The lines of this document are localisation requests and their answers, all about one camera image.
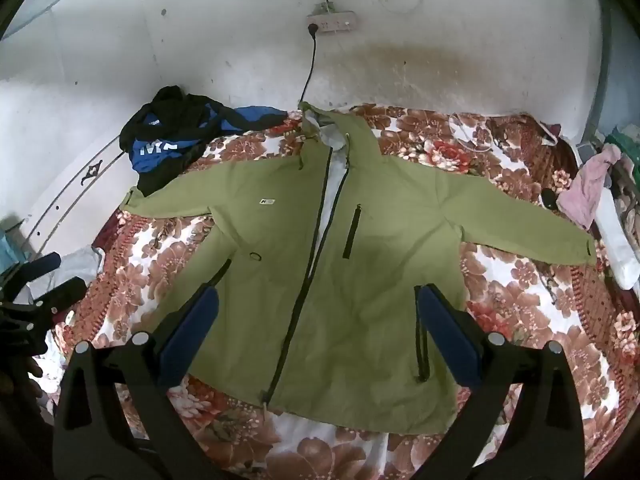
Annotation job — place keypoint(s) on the grey white cloth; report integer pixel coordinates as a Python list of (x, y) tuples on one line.
[(77, 262)]

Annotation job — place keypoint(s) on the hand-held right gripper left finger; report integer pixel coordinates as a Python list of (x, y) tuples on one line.
[(192, 332)]

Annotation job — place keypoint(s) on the floral brown blanket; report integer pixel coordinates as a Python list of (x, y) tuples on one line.
[(525, 310)]

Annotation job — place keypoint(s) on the blue and black jacket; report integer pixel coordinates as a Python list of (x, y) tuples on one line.
[(165, 135)]

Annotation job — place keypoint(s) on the green zip jacket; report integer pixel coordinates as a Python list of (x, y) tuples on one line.
[(325, 285)]

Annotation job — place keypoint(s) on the pink cloth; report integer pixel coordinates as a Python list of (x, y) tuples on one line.
[(587, 187)]

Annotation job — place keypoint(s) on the white power strip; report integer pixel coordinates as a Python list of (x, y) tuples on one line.
[(331, 23)]

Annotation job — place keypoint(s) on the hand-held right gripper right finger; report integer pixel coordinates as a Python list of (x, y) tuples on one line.
[(445, 332)]

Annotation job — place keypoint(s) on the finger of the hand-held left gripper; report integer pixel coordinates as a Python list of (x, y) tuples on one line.
[(67, 292), (42, 265)]

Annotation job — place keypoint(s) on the green cloth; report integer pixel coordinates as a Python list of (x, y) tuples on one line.
[(622, 141)]

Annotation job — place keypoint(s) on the person's left hand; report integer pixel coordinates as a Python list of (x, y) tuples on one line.
[(31, 375)]

